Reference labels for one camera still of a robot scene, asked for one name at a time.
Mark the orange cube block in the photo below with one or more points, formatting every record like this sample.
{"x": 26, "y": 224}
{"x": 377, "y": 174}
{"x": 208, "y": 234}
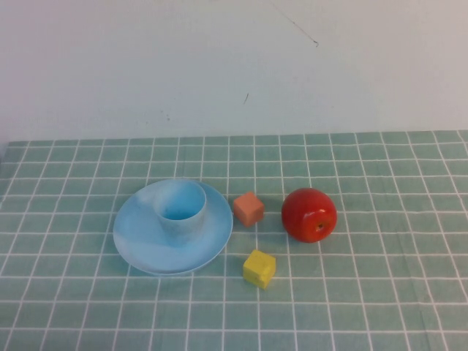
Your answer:
{"x": 248, "y": 210}

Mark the light blue plastic plate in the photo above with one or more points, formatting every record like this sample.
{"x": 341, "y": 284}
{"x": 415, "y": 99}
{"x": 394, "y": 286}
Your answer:
{"x": 146, "y": 252}

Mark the yellow cube block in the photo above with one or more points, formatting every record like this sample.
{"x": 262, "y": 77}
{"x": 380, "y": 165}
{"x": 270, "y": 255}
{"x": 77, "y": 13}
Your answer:
{"x": 256, "y": 268}

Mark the red toy apple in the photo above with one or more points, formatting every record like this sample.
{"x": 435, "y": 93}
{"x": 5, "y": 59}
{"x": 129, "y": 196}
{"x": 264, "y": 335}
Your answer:
{"x": 305, "y": 212}

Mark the light blue plastic cup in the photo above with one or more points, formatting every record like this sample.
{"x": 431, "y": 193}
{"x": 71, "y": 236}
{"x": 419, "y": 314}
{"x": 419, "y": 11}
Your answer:
{"x": 181, "y": 226}

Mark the green checked tablecloth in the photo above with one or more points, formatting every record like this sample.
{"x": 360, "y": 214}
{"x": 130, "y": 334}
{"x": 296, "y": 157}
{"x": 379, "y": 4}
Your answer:
{"x": 384, "y": 285}

